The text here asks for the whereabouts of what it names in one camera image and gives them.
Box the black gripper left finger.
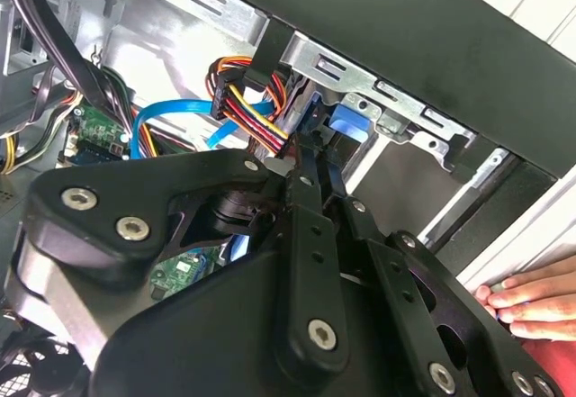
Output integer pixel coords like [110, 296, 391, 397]
[9, 134, 353, 373]

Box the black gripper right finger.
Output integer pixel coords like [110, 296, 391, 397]
[313, 137, 563, 397]

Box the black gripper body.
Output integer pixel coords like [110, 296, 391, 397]
[87, 192, 427, 397]

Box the hard disk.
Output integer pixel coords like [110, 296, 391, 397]
[274, 72, 374, 182]

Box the person bare hand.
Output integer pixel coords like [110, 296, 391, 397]
[474, 255, 576, 342]

